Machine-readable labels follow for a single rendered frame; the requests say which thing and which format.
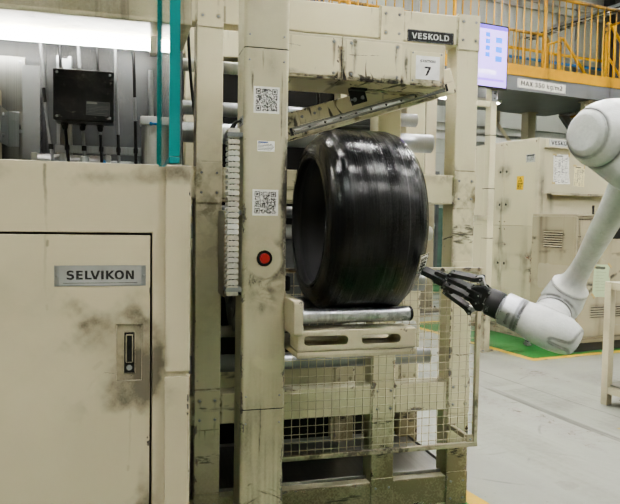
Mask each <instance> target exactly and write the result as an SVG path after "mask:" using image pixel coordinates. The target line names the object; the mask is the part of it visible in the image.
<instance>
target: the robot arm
mask: <svg viewBox="0 0 620 504"><path fill-rule="evenodd" d="M566 142H567V146H568V148H569V150H570V152H571V153H572V155H573V156H574V157H575V158H576V159H577V160H578V161H579V162H580V163H581V164H583V165H585V166H588V168H590V169H591V170H592V171H594V172H595V173H596V174H598V175H599V176H600V177H602V178H603V179H604V180H605V181H607V182H608V185H607V188H606V190H605V193H604V195H603V198H602V200H601V203H600V205H599V207H598V209H597V211H596V213H595V216H594V218H593V220H592V222H591V224H590V226H589V228H588V230H587V232H586V234H585V237H584V239H583V241H582V243H581V246H580V248H579V250H578V252H577V254H576V256H575V258H574V260H573V262H572V263H571V265H570V266H569V268H568V269H567V270H566V271H565V272H564V273H563V274H558V275H555V276H554V277H553V278H552V279H551V281H550V282H549V283H548V284H547V286H546V287H545V288H544V289H543V291H542V292H541V296H540V297H539V299H538V300H537V302H536V303H532V302H530V301H528V300H526V299H523V298H521V297H519V296H516V295H514V294H512V293H510V294H509V295H508V296H507V294H506V293H504V292H501V291H499V290H497V289H493V288H491V287H490V286H489V285H488V284H486V282H485V279H484V278H485V277H486V276H485V275H484V274H480V275H476V274H471V273H467V272H462V271H458V270H451V271H450V272H449V273H448V274H447V273H445V272H443V271H440V270H434V269H431V268H429V267H427V266H426V267H425V268H423V269H422V271H421V275H423V276H425V277H427V278H429V279H431V280H433V281H432V282H433V283H435V284H437V285H439V286H441V289H443V292H442V293H443V294H444V295H445V296H446V297H448V298H449V299H450V300H452V301H453V302H454V303H456V304H457V305H458V306H460V307H461V308H462V309H464V311H465V312H466V313H467V314H468V315H471V314H472V312H474V311H480V312H483V314H485V315H487V316H489V317H491V318H493V319H496V322H497V323H498V324H500V325H502V326H504V327H506V328H508V329H510V330H511V331H514V332H516V333H518V334H519V335H521V336H522V337H523V338H524V339H525V340H527V341H529V342H530V343H532V344H534V345H536V346H538V347H541V348H543V349H546V350H548V351H551V352H554V353H558V354H563V355H570V354H571V353H573V352H574V351H575V350H576V349H577V347H578V346H579V344H580V342H581V340H582V337H583V334H584V330H583V329H582V327H581V326H580V325H579V324H578V323H577V322H576V321H575V319H576V318H577V316H578V315H579V314H580V313H581V311H582V309H583V307H584V304H585V302H586V299H587V297H588V295H589V292H588V290H587V288H586V284H587V281H588V279H589V276H590V274H591V273H592V271H593V269H594V267H595V265H596V264H597V262H598V260H599V259H600V257H601V256H602V254H603V253H604V251H605V250H606V248H607V246H608V245H609V243H610V242H611V240H612V239H613V237H614V235H615V234H616V232H617V231H618V229H619V228H620V98H611V99H604V100H600V101H597V102H594V103H592V104H590V105H588V106H586V107H585V108H584V109H583V110H582V111H581V112H579V113H578V114H577V115H576V116H575V117H574V118H573V120H572V121H571V123H570V125H569V126H568V129H567V133H566ZM464 280H466V281H471V282H477V284H480V285H475V284H473V283H468V282H466V281H464ZM462 297H463V298H464V299H463V298H462ZM466 300H467V301H469V302H470V304H471V305H470V304H469V303H468V302H467V301H466Z"/></svg>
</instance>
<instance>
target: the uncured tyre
mask: <svg viewBox="0 0 620 504"><path fill-rule="evenodd" d="M291 228H292V249H293V259H294V265H295V271H296V276H297V280H298V283H299V286H300V289H301V291H302V293H303V294H304V296H305V297H306V298H307V299H308V300H309V301H310V302H311V303H312V304H313V305H314V306H315V307H316V308H320V307H369V306H398V305H399V304H400V303H401V302H402V301H403V300H404V299H405V297H406V296H407V295H408V294H409V293H410V292H411V291H412V289H413V288H414V286H415V284H416V283H417V281H418V278H419V276H420V273H419V274H417V275H416V271H417V267H418V263H419V259H420V256H421V255H424V254H426V250H427V243H428V234H429V203H428V194H427V187H426V182H425V178H424V174H423V171H422V168H421V166H420V163H419V161H418V159H417V157H416V156H415V154H414V153H413V152H412V151H411V149H410V148H409V147H408V146H407V144H406V143H405V142H404V141H403V140H402V139H401V138H400V137H398V136H396V135H393V134H390V133H388V132H381V131H363V130H344V129H332V130H328V131H323V132H321V133H320V134H319V135H318V136H316V137H315V138H314V139H313V140H312V141H311V142H310V143H309V144H308V145H307V146H306V147H305V149H304V151H303V153H302V155H301V158H300V161H299V164H298V168H297V173H296V178H295V183H294V191H293V200H292V222H291Z"/></svg>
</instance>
